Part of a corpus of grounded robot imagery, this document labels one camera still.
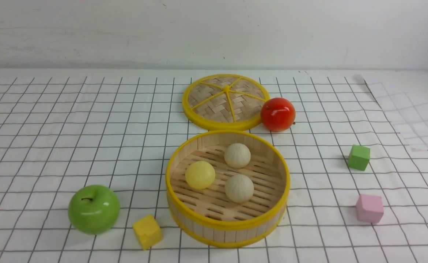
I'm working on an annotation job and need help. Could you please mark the white bun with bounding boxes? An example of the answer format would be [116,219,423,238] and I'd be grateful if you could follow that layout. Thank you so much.
[224,143,251,168]
[224,174,254,204]

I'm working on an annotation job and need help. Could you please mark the yellow bun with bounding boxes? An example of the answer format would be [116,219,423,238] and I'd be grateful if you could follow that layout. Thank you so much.
[185,160,216,190]

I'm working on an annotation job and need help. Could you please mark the woven bamboo steamer lid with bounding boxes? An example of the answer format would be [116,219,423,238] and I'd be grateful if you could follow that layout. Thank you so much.
[182,74,270,131]

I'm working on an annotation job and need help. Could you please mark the bamboo steamer tray yellow rim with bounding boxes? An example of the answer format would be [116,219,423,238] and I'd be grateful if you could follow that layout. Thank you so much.
[165,130,291,248]

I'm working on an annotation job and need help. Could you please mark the red pomegranate fruit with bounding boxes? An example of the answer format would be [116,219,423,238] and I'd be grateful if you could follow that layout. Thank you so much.
[260,97,296,133]

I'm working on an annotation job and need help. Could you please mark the yellow cube block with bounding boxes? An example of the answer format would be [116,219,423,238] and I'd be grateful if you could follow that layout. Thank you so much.
[132,214,163,250]

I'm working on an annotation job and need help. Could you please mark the green apple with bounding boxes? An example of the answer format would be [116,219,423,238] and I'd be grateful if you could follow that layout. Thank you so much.
[67,184,120,235]

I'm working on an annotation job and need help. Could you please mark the green cube block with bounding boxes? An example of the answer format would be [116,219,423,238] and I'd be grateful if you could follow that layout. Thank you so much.
[347,145,371,171]

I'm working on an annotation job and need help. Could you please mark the white grid tablecloth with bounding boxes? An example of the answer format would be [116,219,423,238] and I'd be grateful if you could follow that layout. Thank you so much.
[0,73,428,263]

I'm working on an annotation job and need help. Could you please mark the pink cube block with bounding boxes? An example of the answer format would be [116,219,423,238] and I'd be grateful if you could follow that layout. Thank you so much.
[356,194,384,224]

